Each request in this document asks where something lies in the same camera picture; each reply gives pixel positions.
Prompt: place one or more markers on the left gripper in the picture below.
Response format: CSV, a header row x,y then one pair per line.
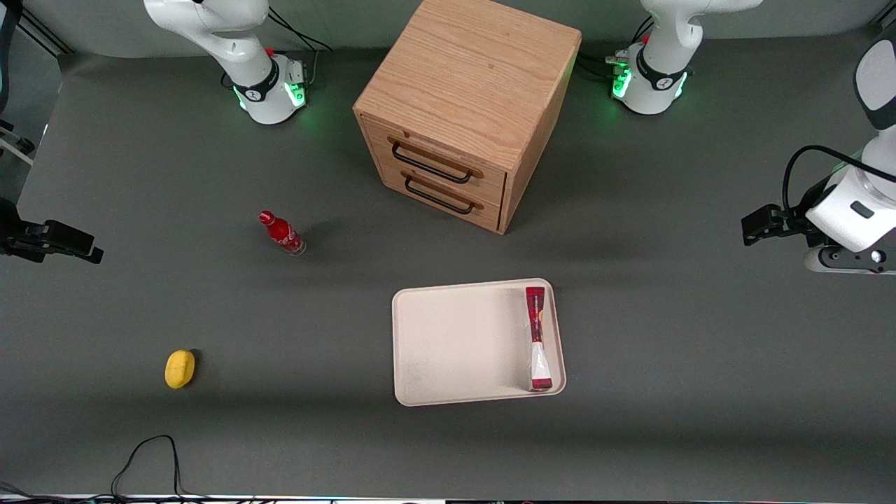
x,y
792,225

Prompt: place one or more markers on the red cookie box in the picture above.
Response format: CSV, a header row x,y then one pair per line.
x,y
537,336

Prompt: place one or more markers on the cream rectangular tray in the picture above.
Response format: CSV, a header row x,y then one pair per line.
x,y
455,343

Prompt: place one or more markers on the wooden drawer cabinet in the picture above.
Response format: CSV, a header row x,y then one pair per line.
x,y
469,70

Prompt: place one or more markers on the red cola bottle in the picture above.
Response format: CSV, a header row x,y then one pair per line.
x,y
283,234

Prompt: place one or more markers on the yellow lemon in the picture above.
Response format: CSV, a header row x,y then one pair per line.
x,y
180,369

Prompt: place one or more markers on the black stand with white bar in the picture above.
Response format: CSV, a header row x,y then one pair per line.
x,y
14,143

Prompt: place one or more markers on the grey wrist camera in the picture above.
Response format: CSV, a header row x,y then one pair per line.
x,y
847,260

